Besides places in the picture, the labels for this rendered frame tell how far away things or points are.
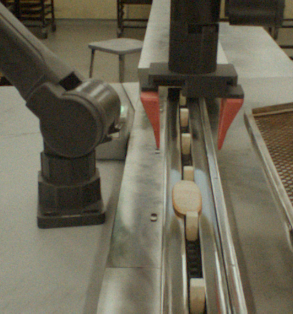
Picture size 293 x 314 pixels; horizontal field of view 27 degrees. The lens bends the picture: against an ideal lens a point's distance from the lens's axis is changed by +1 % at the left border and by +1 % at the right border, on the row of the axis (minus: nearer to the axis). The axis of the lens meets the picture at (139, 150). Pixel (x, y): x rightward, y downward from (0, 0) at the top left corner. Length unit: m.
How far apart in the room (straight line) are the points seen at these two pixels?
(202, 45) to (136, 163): 0.24
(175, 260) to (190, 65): 0.22
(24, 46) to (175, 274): 0.33
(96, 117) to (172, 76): 0.10
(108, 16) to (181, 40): 7.13
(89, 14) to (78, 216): 7.12
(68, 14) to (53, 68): 7.14
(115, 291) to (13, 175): 0.42
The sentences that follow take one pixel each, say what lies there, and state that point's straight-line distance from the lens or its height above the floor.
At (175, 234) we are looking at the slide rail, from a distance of 0.70.
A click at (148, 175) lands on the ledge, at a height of 0.86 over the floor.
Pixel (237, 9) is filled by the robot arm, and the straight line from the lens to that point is 0.68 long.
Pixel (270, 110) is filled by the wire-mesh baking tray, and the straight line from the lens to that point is 1.00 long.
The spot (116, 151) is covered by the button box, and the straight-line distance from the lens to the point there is 0.98.
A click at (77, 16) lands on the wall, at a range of 7.87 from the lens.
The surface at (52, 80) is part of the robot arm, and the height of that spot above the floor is 1.00.
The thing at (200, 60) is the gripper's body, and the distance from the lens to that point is 0.70.
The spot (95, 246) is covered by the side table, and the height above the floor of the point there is 0.82.
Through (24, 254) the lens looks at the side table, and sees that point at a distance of 0.73.
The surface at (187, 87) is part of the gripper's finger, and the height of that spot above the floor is 1.01.
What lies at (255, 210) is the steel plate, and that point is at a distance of 0.83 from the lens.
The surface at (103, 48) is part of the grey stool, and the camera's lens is 3.88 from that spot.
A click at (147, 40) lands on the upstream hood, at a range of 1.48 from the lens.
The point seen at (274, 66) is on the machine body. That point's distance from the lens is 1.71.
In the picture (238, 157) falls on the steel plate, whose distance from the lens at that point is 1.01.
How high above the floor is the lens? 1.18
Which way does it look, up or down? 20 degrees down
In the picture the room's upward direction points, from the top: straight up
